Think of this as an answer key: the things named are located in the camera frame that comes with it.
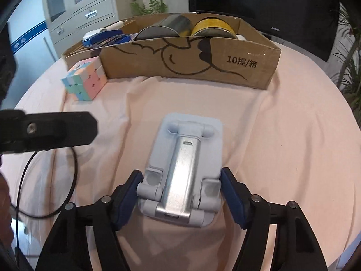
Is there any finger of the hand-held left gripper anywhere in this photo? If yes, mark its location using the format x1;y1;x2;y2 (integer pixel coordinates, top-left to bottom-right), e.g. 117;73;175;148
0;28;17;105
0;110;99;154

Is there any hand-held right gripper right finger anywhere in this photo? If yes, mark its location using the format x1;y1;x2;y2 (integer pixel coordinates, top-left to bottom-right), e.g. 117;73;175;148
221;167;329;271

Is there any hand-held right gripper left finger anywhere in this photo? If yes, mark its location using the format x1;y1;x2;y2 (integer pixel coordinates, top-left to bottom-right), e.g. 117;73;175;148
35;169;143;271

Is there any pastel puzzle cube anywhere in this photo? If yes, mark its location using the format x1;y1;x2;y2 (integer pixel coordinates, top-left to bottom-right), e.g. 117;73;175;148
61;56;108;101

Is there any light blue phone stand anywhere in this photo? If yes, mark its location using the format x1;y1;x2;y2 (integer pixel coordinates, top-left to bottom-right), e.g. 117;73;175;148
136;112;224;228

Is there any blue stapler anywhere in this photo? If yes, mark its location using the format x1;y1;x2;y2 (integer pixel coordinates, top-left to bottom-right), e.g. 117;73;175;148
83;29;131;47

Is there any colourful board game box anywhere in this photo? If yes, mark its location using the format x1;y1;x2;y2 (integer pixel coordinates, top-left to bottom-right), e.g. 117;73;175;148
82;35;132;49

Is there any brown cardboard box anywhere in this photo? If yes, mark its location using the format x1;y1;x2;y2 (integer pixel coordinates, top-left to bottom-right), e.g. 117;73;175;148
61;13;282;90

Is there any silver film roll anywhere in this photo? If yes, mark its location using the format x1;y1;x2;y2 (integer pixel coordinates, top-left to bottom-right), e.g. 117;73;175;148
135;14;194;41

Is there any grey filing cabinet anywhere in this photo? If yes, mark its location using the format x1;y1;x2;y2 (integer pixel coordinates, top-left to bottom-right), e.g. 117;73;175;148
42;0;119;47

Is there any pink tablecloth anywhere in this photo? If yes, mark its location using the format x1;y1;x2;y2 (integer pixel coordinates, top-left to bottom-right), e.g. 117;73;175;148
0;38;359;271

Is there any green palm plant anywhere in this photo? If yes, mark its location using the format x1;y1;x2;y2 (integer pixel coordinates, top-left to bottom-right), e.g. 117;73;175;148
329;3;361;113

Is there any black television screen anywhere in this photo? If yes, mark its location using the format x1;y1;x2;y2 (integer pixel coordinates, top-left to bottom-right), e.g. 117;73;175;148
187;0;340;63

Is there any black cable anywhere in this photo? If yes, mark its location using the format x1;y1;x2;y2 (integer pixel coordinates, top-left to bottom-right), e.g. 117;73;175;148
14;147;78;260

